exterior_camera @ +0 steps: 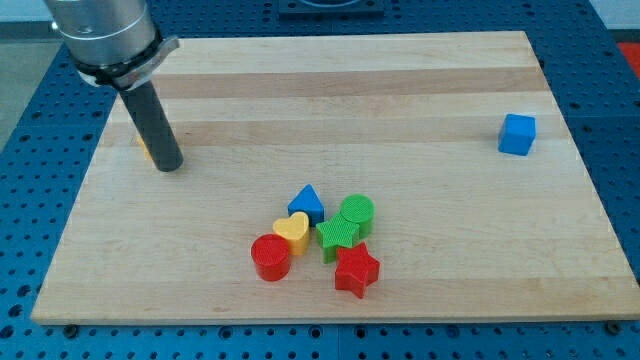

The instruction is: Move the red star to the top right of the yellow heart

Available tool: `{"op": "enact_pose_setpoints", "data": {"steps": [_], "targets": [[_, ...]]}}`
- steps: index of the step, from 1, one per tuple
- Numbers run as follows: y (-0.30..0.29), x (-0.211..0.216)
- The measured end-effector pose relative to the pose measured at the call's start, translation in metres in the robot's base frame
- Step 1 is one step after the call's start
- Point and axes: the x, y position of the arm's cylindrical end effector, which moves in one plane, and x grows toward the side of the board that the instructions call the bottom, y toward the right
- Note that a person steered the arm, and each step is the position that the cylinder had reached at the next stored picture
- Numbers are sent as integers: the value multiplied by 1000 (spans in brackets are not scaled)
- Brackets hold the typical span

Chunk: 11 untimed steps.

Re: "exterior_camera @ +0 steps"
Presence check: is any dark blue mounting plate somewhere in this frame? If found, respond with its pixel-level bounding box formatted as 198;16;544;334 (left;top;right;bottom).
276;0;385;17

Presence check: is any green star block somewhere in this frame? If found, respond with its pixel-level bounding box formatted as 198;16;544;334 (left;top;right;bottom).
316;213;360;264

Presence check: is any wooden board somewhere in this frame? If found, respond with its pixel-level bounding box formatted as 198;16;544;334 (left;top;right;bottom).
32;31;639;325

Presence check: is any green cylinder block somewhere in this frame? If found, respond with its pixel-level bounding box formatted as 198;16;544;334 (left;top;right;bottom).
340;194;375;239

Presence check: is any yellow block behind rod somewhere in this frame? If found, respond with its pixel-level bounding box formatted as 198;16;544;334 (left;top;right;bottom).
136;135;153;161

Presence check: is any red cylinder block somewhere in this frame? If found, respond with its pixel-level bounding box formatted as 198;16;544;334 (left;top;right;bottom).
251;234;291;282

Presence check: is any red star block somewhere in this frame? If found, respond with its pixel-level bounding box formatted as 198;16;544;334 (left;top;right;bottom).
334;242;380;299

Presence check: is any yellow heart block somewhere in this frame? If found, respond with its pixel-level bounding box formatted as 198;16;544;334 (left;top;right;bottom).
272;211;310;256

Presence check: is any blue triangle block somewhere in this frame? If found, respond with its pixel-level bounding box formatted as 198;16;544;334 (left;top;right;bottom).
287;184;325;227

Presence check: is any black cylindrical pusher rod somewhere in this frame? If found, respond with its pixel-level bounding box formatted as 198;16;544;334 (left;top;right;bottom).
119;81;183;172

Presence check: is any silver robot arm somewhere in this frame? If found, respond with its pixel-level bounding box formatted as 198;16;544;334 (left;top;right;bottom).
45;0;183;172

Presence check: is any blue cube block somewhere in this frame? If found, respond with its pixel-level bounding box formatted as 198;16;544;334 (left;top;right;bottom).
498;114;537;156

